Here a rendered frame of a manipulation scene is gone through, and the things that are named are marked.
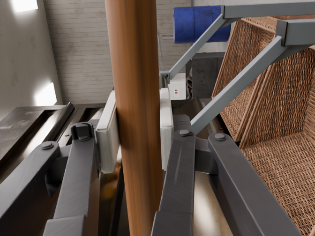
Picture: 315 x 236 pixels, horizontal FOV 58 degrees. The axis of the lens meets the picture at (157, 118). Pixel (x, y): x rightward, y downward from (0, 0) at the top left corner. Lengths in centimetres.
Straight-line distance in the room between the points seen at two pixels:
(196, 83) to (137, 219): 343
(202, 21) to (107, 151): 453
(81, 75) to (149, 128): 958
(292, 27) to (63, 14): 909
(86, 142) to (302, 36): 49
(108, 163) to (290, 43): 46
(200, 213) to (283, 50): 61
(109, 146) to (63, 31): 943
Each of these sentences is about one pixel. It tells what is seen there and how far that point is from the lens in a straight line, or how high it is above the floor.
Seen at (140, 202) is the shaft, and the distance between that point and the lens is 22.
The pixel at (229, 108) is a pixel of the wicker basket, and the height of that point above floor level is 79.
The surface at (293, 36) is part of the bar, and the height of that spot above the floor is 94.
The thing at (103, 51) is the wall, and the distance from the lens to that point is 941.
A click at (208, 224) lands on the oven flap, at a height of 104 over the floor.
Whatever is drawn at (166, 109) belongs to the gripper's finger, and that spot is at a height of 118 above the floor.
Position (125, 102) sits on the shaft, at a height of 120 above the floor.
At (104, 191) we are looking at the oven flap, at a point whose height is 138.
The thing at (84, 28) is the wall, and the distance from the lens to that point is 941.
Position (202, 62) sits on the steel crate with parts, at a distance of 360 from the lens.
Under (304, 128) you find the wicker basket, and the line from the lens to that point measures 131.
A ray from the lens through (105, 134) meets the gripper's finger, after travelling 16.
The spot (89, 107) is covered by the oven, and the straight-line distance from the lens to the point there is 182.
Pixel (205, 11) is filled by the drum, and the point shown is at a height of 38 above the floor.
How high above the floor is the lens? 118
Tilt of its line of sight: level
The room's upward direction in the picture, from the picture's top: 93 degrees counter-clockwise
